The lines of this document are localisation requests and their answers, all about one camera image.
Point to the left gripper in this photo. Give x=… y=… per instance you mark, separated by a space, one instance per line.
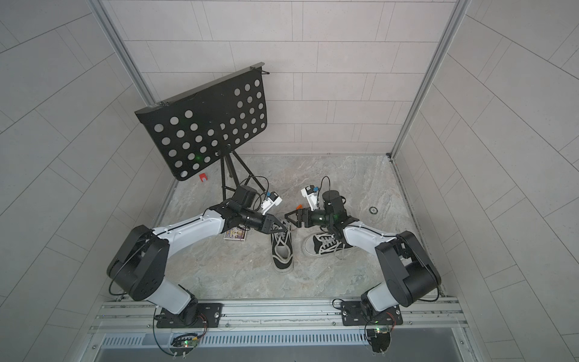
x=265 y=225

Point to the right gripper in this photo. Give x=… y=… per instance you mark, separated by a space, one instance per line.
x=311 y=220

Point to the black canvas sneaker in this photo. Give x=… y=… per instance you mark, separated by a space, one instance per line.
x=282 y=250
x=323 y=244

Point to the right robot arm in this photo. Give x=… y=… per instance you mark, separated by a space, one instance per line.
x=409 y=273

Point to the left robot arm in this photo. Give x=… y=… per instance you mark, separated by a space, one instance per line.
x=139 y=266

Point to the purple card box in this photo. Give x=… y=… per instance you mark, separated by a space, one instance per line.
x=236 y=234

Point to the black perforated music stand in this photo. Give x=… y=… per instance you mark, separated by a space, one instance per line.
x=207 y=124

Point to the left green circuit board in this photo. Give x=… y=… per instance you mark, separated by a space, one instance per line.
x=188 y=340

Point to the green circuit board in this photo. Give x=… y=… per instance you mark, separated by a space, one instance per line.
x=379 y=340
x=188 y=340

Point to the right green circuit board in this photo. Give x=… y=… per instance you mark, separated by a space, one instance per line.
x=379 y=340

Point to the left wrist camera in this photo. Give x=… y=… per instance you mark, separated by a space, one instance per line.
x=272 y=199

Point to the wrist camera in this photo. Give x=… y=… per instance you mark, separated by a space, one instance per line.
x=272 y=199
x=310 y=193

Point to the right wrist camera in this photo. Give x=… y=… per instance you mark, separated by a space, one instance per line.
x=310 y=193

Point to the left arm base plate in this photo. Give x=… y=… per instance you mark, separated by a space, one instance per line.
x=200 y=315

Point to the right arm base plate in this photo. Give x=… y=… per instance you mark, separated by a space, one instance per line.
x=361 y=313

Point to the aluminium rail frame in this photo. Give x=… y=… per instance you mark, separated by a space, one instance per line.
x=287 y=314

